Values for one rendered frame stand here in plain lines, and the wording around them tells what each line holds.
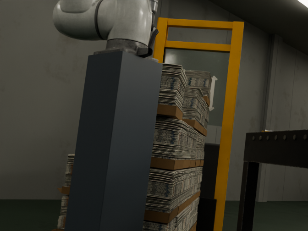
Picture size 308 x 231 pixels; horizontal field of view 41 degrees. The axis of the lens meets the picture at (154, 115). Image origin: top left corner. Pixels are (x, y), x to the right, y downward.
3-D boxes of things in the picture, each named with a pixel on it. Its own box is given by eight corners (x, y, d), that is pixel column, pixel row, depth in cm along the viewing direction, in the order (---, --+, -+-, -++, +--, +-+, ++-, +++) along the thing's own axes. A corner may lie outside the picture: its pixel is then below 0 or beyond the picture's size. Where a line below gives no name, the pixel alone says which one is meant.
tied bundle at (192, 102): (130, 121, 245) (135, 83, 246) (142, 125, 273) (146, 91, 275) (194, 128, 236) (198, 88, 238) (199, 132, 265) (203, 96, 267)
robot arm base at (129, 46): (130, 50, 139) (132, 34, 139) (91, 55, 155) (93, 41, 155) (167, 63, 152) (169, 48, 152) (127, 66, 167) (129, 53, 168)
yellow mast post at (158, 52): (131, 228, 350) (157, 17, 366) (134, 227, 359) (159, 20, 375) (141, 230, 348) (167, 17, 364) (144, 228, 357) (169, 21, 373)
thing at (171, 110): (140, 112, 181) (141, 101, 182) (151, 118, 210) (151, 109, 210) (175, 115, 178) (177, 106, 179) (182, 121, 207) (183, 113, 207)
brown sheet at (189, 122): (130, 120, 245) (131, 113, 245) (142, 124, 273) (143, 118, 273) (194, 127, 236) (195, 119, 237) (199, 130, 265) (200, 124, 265)
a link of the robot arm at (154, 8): (140, 3, 184) (138, 17, 184) (134, -4, 175) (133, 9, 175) (160, 4, 182) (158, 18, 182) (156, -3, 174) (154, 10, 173)
